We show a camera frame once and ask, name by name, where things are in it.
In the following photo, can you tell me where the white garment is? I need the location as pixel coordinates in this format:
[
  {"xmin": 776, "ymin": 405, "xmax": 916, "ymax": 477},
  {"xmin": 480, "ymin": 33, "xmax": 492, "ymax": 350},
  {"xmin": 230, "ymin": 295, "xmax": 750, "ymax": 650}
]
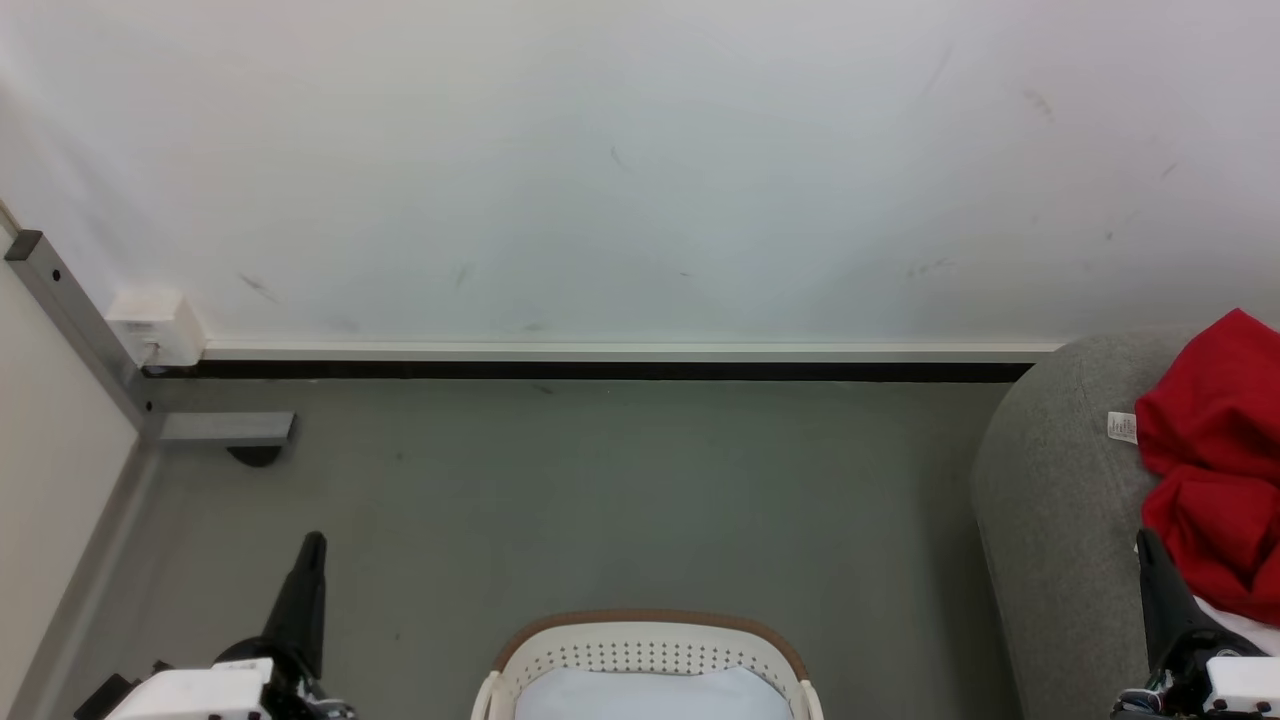
[{"xmin": 1190, "ymin": 595, "xmax": 1280, "ymax": 661}]

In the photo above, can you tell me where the black and white baseboard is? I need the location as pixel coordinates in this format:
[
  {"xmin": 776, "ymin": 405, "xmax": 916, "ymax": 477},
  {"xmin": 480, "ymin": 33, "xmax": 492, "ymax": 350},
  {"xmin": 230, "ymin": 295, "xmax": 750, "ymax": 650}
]
[{"xmin": 145, "ymin": 340, "xmax": 1063, "ymax": 384}]

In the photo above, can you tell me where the grey metal frame post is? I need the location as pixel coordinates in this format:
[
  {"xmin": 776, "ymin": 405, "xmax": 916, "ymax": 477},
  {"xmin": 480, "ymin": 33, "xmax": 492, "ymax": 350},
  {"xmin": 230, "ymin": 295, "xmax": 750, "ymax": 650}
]
[{"xmin": 5, "ymin": 230, "xmax": 166, "ymax": 720}]

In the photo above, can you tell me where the red fleece garment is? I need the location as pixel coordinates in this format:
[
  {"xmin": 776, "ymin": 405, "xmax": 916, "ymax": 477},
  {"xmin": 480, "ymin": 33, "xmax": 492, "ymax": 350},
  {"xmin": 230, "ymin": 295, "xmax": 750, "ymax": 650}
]
[{"xmin": 1105, "ymin": 308, "xmax": 1280, "ymax": 629}]

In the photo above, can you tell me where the left gripper white dark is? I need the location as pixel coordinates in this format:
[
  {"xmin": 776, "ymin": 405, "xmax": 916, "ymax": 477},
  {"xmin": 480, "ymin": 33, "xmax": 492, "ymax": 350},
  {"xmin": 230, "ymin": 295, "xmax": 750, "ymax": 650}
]
[{"xmin": 105, "ymin": 532, "xmax": 357, "ymax": 720}]

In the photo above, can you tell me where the cream partition panel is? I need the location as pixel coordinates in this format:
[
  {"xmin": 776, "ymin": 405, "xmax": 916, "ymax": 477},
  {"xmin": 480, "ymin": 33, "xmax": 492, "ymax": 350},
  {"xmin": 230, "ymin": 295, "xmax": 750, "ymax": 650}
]
[{"xmin": 0, "ymin": 200, "xmax": 141, "ymax": 720}]

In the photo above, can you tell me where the white wall outlet box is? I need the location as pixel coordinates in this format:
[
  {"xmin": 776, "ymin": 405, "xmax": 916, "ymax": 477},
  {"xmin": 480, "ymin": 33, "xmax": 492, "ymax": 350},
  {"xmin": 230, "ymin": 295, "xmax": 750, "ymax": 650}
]
[{"xmin": 105, "ymin": 288, "xmax": 207, "ymax": 369}]

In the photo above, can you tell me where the pale blue clothing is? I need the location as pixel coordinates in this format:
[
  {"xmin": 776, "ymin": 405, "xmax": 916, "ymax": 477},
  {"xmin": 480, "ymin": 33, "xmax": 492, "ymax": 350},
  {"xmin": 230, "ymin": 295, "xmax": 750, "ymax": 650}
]
[{"xmin": 514, "ymin": 665, "xmax": 797, "ymax": 720}]

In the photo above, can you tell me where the grey fabric sofa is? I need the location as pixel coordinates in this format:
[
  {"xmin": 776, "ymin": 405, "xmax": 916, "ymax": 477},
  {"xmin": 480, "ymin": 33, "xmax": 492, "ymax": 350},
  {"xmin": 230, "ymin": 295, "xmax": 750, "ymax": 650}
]
[{"xmin": 970, "ymin": 325, "xmax": 1280, "ymax": 720}]

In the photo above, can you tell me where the white laundry basket brown rim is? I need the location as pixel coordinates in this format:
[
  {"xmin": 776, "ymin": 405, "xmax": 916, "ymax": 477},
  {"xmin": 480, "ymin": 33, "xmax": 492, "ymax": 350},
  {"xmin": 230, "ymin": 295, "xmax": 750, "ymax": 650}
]
[{"xmin": 470, "ymin": 610, "xmax": 826, "ymax": 720}]

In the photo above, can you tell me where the right gripper white dark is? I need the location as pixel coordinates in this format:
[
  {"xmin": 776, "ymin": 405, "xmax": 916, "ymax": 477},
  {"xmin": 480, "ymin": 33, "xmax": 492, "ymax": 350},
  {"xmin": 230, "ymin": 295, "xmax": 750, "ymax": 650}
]
[{"xmin": 1113, "ymin": 528, "xmax": 1280, "ymax": 720}]

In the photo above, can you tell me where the grey metal foot bar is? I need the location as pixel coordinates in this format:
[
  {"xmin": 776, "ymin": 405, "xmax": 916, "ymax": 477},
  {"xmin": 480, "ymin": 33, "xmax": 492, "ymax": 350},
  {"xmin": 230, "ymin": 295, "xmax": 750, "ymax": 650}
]
[{"xmin": 158, "ymin": 412, "xmax": 297, "ymax": 447}]

